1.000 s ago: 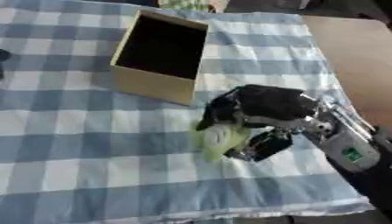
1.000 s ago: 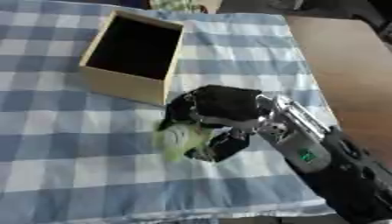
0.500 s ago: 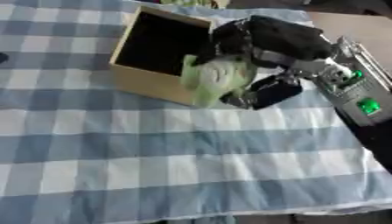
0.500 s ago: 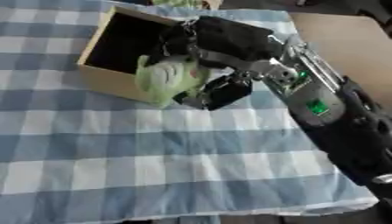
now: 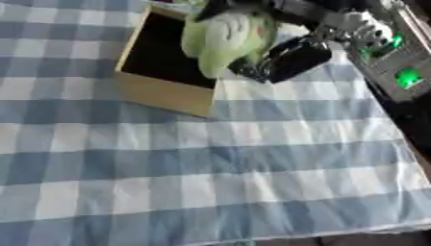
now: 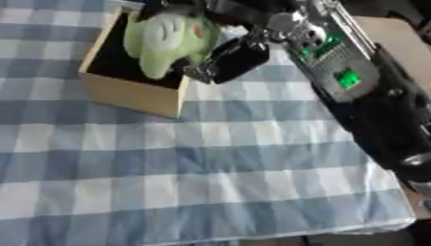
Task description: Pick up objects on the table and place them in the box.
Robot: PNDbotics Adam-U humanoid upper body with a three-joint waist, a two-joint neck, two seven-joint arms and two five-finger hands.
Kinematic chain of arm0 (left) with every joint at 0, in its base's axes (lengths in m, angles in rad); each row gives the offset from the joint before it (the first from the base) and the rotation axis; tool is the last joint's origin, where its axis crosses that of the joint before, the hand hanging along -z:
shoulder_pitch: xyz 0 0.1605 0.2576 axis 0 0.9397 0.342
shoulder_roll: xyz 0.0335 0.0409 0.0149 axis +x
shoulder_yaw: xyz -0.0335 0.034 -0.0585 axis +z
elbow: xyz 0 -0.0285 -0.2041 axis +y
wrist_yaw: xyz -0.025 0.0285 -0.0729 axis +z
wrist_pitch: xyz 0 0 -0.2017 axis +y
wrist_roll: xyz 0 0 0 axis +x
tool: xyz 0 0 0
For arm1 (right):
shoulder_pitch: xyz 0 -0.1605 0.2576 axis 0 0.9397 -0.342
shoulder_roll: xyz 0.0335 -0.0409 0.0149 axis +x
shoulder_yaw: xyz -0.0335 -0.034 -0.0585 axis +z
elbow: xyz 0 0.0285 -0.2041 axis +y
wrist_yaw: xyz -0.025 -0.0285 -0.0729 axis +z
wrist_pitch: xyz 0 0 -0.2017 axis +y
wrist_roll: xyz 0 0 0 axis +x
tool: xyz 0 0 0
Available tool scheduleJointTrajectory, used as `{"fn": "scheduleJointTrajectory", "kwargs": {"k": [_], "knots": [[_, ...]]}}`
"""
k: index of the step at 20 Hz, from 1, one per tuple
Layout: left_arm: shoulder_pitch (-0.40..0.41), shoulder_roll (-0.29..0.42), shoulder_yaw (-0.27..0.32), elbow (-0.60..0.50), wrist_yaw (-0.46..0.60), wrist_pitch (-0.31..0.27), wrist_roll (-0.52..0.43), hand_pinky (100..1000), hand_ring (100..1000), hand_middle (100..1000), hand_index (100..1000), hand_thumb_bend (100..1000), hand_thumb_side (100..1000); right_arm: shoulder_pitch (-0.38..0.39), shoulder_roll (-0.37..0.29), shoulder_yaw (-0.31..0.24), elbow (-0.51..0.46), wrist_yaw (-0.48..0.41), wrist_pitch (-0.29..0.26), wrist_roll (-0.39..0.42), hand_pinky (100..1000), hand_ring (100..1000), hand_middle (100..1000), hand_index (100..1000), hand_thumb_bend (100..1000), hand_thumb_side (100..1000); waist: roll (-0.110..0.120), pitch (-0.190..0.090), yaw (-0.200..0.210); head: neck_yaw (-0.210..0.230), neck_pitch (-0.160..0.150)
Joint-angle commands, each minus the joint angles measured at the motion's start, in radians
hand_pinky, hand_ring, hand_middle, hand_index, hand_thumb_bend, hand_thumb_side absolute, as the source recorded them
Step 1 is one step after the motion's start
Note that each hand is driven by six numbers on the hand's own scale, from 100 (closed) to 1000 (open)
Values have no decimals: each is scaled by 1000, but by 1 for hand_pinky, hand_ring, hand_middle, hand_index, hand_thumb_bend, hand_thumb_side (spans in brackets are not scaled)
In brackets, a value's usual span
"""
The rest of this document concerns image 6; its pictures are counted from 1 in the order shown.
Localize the green and white soft toy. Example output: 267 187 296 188
121 12 222 81

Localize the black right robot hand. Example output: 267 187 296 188
135 0 300 86

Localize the tan cardboard box black inside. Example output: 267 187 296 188
77 7 192 119

